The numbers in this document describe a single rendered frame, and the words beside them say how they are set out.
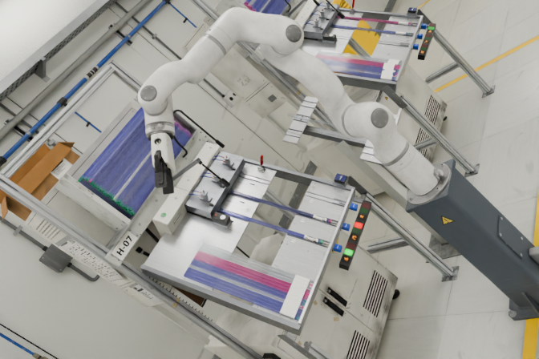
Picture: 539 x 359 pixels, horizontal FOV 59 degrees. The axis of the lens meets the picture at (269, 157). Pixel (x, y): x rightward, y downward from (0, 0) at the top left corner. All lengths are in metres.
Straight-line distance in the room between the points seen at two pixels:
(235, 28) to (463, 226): 1.06
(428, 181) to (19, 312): 2.63
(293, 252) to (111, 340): 1.90
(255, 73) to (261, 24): 1.51
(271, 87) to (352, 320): 1.47
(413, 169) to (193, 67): 0.83
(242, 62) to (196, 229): 1.25
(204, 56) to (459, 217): 1.04
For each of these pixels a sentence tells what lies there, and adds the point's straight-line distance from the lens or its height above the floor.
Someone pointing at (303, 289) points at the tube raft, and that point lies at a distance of 1.90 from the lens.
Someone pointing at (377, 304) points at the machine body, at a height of 0.14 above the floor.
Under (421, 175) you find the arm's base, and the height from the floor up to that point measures 0.78.
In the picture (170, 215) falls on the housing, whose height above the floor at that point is 1.27.
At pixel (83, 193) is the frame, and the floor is 1.61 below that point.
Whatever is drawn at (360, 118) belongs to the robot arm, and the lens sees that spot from 1.57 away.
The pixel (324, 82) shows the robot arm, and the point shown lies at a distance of 1.57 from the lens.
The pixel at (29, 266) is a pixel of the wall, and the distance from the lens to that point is 3.51.
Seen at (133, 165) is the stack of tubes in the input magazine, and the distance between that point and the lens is 2.15.
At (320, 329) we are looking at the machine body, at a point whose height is 0.41.
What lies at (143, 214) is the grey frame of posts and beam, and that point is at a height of 1.36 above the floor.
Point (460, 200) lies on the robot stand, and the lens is 1.80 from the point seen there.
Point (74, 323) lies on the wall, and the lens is 3.52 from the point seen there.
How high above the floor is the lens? 1.64
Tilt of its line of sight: 15 degrees down
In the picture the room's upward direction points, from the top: 49 degrees counter-clockwise
